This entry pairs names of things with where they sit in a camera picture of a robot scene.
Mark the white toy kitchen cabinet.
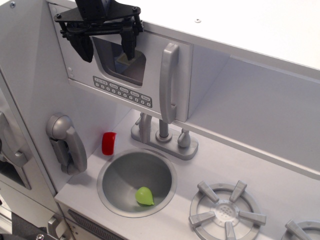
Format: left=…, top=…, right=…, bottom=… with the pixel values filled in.
left=0, top=0, right=320, bottom=240

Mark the grey stove burner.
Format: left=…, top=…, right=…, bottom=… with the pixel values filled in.
left=188, top=180, right=267, bottom=240
left=281, top=220, right=320, bottom=240

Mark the red toy cup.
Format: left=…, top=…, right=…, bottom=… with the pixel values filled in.
left=101, top=132, right=117, bottom=156

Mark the grey round sink bowl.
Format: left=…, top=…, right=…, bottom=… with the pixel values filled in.
left=97, top=148, right=178, bottom=218

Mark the grey fridge door handle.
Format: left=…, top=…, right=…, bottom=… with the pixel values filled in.
left=0, top=108, right=32, bottom=167

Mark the green toy pear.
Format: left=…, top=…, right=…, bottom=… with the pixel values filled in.
left=135, top=186, right=155, bottom=206

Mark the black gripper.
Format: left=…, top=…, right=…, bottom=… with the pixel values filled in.
left=54, top=0, right=144, bottom=63

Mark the grey toy faucet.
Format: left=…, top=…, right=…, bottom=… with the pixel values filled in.
left=131, top=113, right=199, bottom=161

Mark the grey oven handle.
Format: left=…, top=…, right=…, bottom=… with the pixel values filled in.
left=47, top=216, right=65, bottom=239

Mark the grey toy telephone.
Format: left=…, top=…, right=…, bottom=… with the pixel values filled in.
left=46, top=112, right=87, bottom=176

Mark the white microwave door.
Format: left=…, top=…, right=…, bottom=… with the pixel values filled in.
left=51, top=0, right=193, bottom=123

